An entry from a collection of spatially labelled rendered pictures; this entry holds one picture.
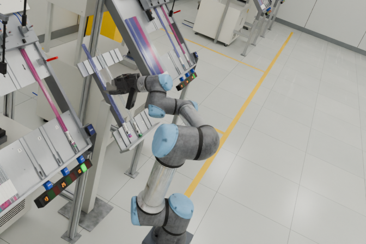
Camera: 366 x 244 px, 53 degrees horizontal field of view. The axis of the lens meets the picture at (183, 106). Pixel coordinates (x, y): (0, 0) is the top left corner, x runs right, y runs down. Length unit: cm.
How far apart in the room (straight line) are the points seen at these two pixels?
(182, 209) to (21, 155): 68
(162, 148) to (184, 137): 8
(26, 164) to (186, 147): 69
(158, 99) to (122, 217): 112
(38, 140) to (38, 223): 87
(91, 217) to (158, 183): 114
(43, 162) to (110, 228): 92
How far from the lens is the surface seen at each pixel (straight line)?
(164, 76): 161
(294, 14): 881
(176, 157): 124
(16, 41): 168
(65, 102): 180
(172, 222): 158
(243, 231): 274
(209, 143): 125
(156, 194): 143
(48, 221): 244
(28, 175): 160
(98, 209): 251
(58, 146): 172
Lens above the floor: 185
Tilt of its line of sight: 29 degrees down
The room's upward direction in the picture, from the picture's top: 18 degrees clockwise
